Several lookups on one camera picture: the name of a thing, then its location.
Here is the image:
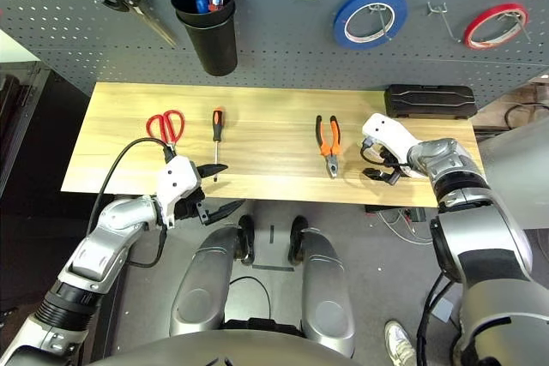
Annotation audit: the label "silver robot right leg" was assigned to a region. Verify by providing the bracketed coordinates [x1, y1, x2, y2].
[287, 215, 356, 358]

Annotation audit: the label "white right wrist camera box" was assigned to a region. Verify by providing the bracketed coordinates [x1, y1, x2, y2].
[360, 112, 419, 166]

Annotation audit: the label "grey perforated pegboard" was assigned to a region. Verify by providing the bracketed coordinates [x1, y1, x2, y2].
[0, 0, 549, 110]

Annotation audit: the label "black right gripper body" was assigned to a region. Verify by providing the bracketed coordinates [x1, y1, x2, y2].
[377, 149, 415, 178]

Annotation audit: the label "red-handled scissors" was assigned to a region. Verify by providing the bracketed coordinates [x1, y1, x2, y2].
[145, 109, 186, 157]

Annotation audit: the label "black tool case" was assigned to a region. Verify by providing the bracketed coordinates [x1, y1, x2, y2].
[383, 83, 479, 120]

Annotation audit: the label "silver robot left leg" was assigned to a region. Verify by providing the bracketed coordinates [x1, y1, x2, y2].
[169, 214, 256, 337]

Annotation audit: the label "black plastic cup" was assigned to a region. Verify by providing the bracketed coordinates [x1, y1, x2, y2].
[170, 0, 239, 77]

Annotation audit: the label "black-handled scissors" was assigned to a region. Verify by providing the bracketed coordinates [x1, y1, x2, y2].
[89, 0, 179, 48]

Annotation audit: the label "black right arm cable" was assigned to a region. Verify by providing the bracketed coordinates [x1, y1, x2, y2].
[359, 136, 464, 366]

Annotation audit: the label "metal pegboard tape hook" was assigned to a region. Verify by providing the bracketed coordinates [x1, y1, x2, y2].
[368, 3, 396, 40]
[427, 1, 462, 44]
[497, 12, 533, 44]

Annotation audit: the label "grey robot torso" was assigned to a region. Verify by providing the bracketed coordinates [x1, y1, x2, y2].
[85, 329, 357, 366]

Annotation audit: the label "white sneaker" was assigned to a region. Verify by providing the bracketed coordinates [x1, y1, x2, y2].
[383, 320, 417, 366]

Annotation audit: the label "blue tape roll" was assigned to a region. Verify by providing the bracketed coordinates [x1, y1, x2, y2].
[333, 0, 409, 51]

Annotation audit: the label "black aluminium-edged flight case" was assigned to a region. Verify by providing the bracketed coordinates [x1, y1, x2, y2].
[0, 61, 94, 195]

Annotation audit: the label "red tape roll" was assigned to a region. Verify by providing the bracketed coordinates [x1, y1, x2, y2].
[462, 2, 530, 51]

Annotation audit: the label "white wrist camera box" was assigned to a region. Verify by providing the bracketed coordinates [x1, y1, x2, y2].
[360, 112, 419, 166]
[155, 155, 203, 230]

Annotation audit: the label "black metal table foot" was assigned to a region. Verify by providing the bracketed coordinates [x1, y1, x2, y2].
[364, 204, 413, 214]

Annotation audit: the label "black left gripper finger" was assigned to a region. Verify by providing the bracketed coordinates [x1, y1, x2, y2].
[201, 199, 246, 226]
[197, 163, 229, 183]

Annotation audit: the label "silver robot leg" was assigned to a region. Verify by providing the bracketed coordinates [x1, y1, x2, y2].
[287, 215, 356, 358]
[169, 214, 256, 337]

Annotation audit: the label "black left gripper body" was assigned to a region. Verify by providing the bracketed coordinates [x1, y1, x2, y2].
[173, 188, 211, 221]

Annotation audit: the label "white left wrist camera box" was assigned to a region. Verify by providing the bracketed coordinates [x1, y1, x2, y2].
[155, 155, 203, 230]

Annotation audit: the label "long black floor tape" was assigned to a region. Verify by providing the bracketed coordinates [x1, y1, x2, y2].
[251, 262, 297, 272]

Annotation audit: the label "light grey side table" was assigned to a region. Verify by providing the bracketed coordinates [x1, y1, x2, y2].
[475, 115, 549, 230]

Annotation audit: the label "orange and black pliers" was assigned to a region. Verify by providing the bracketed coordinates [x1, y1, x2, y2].
[315, 114, 343, 179]

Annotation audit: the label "orange and black screwdriver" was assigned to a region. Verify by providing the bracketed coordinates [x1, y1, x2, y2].
[211, 106, 226, 183]

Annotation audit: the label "thin black floor cable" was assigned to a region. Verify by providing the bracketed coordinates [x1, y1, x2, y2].
[229, 276, 274, 320]

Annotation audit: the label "grey square floor plate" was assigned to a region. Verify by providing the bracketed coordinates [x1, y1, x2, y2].
[430, 296, 455, 323]

